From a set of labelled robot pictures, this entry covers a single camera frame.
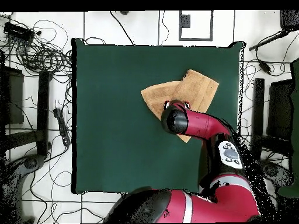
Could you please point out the yellow terry towel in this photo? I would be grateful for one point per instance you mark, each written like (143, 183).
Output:
(191, 88)

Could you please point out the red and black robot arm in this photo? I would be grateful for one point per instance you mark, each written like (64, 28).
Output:
(222, 203)

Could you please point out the black flat box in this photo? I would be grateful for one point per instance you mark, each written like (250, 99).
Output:
(14, 98)
(280, 109)

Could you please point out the dark green table cloth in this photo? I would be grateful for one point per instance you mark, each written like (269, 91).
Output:
(105, 105)

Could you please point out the black stand bar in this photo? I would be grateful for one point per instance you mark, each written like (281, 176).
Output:
(258, 112)
(43, 112)

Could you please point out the dark grey square plate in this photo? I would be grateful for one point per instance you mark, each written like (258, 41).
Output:
(185, 21)

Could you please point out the black power adapter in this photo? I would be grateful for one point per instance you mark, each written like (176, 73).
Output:
(265, 66)

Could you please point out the black boom pole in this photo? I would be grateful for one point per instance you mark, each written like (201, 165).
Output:
(268, 40)

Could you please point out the black power strip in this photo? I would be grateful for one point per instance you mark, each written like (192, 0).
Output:
(62, 126)

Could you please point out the dark green hanging cloth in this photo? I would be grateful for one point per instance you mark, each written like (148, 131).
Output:
(296, 105)

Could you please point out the black speckled box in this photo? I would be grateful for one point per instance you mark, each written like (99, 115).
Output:
(289, 19)

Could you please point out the black network box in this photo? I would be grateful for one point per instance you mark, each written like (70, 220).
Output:
(18, 31)

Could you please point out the grey floor tape frame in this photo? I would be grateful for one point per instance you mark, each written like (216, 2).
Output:
(211, 28)

